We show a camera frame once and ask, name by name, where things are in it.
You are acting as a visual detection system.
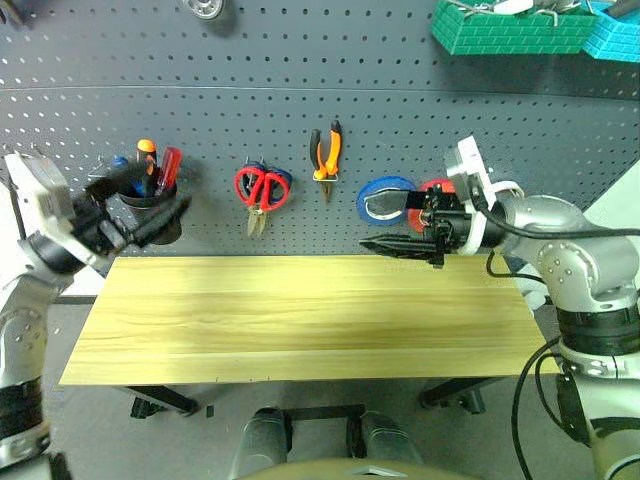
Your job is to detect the orange-handled pliers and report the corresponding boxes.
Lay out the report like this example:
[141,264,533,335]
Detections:
[309,119,345,205]

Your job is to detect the black table frame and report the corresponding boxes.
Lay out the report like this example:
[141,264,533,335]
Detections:
[122,377,489,459]

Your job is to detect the blue tape roll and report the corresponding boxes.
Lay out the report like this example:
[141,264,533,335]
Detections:
[355,175,416,225]

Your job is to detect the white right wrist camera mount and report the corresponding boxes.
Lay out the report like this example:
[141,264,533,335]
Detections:
[443,134,501,256]

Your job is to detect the red-handled scissors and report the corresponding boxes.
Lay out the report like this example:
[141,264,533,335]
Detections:
[233,166,291,239]

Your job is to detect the green brick-pattern box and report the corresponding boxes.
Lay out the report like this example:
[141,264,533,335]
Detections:
[430,0,599,56]

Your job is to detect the white round plastic fitting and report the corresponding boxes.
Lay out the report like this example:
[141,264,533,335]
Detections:
[517,274,551,310]

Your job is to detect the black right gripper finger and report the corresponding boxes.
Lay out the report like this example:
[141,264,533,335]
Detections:
[364,188,428,217]
[358,232,441,261]

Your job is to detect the black plastic cup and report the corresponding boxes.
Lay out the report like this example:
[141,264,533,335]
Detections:
[117,184,184,246]

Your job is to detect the orange-handled screwdriver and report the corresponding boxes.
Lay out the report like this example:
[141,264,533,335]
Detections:
[135,138,159,196]

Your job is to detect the white object in box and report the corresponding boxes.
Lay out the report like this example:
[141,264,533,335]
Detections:
[492,0,535,15]

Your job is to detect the dark rounded robot leg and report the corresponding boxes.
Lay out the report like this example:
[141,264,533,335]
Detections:
[357,410,424,461]
[238,407,292,466]

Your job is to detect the cyan brick-pattern box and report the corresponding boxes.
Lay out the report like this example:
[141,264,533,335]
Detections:
[582,0,640,64]

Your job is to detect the blue-handled scissors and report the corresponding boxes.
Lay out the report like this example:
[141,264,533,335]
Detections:
[242,158,295,204]

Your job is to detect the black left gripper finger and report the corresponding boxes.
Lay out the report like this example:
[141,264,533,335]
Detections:
[82,162,151,201]
[119,195,194,249]

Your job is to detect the round silver metal part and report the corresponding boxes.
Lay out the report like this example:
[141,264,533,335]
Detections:
[180,0,226,21]

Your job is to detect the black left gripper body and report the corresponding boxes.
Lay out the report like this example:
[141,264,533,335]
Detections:
[69,197,127,257]

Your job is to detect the grey perforated pegboard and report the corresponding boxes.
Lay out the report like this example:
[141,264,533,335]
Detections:
[0,0,640,261]

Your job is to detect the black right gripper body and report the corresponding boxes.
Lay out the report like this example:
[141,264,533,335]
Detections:
[423,183,472,271]

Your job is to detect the red tape roll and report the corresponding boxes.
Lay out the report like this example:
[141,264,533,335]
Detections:
[407,178,459,235]

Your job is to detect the grey robot torso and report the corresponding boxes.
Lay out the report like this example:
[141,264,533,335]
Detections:
[244,455,484,480]

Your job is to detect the white partition panel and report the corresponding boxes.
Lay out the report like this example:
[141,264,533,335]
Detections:
[582,158,640,231]

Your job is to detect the red-handled screwdriver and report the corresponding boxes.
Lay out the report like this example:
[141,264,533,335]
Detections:
[153,145,185,197]

